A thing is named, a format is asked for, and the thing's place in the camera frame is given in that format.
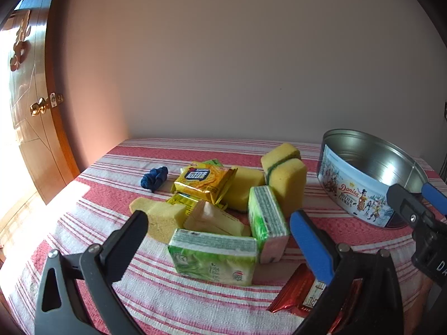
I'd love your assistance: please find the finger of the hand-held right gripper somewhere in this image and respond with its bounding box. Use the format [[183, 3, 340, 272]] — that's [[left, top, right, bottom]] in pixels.
[[421, 181, 447, 222], [386, 183, 439, 233]]

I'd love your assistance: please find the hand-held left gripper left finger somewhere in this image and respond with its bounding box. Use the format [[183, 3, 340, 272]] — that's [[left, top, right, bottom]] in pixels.
[[34, 210, 149, 335]]

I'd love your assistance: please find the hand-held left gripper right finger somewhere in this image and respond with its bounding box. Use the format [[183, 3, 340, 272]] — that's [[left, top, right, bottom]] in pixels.
[[289, 209, 406, 335]]

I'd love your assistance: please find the red snack packet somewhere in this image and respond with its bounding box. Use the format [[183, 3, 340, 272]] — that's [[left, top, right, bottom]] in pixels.
[[267, 263, 364, 335]]

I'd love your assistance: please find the green tissue pack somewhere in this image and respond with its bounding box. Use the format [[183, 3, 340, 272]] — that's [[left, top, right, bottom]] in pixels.
[[168, 228, 259, 287], [247, 186, 291, 265]]

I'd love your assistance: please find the round printed cookie tin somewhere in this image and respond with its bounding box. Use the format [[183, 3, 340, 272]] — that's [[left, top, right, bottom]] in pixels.
[[317, 129, 429, 229]]

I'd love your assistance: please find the yellow green packet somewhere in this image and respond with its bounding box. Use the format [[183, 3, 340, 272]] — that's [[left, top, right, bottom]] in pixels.
[[167, 193, 201, 217]]

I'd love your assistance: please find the yellow sponge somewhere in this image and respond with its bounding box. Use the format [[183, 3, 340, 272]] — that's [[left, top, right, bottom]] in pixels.
[[129, 196, 187, 244], [267, 158, 308, 219], [261, 142, 301, 175], [222, 166, 266, 213]]

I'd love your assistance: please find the yellow snack packet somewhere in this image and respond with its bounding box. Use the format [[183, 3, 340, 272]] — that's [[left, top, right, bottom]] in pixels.
[[170, 163, 238, 205]]

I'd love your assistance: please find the blue scrunchie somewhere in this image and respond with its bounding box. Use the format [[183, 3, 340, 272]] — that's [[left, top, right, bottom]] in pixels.
[[141, 167, 169, 192]]

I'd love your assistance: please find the red white striped tablecloth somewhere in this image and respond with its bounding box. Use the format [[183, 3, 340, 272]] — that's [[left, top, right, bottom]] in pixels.
[[0, 138, 447, 335]]

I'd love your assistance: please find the gold door knob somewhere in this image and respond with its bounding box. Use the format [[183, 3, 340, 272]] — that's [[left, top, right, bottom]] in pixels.
[[30, 92, 65, 116]]

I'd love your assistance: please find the wooden door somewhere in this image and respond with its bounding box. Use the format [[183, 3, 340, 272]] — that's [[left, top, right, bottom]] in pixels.
[[0, 0, 82, 206]]

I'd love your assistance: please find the gold door ornament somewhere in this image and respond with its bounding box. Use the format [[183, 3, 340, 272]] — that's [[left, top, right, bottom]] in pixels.
[[9, 9, 34, 72]]

